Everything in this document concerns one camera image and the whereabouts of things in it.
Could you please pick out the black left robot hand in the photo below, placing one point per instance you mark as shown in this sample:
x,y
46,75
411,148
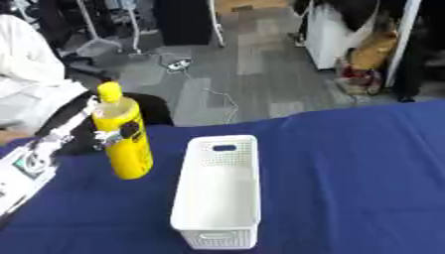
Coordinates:
x,y
81,142

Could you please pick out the yellow bottle with yellow cap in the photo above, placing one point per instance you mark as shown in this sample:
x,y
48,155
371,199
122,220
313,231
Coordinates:
x,y
128,158

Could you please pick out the black office chair base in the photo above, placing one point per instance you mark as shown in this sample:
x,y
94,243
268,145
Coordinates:
x,y
87,66

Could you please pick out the black chair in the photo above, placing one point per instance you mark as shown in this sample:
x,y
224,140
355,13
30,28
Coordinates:
x,y
157,109

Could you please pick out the person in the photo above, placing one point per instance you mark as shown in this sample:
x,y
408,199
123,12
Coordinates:
x,y
26,63

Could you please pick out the white metal stand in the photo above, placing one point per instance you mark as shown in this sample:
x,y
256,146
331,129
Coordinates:
x,y
134,29

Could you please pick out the white power strip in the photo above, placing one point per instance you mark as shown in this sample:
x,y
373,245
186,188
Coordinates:
x,y
178,64

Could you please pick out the white perforated plastic basket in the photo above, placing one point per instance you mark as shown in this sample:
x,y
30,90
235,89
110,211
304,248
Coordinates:
x,y
220,185

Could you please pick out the black upright cabinet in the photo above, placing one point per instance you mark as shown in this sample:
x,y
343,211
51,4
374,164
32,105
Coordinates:
x,y
182,23

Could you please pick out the white cabinet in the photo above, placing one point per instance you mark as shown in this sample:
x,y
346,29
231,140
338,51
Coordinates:
x,y
324,36

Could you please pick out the red and black bag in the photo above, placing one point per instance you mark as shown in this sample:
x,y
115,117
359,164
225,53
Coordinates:
x,y
360,78

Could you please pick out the tan bag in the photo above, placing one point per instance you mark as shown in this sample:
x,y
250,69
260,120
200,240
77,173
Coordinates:
x,y
374,49

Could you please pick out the white upright post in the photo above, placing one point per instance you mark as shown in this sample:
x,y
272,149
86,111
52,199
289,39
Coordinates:
x,y
401,43

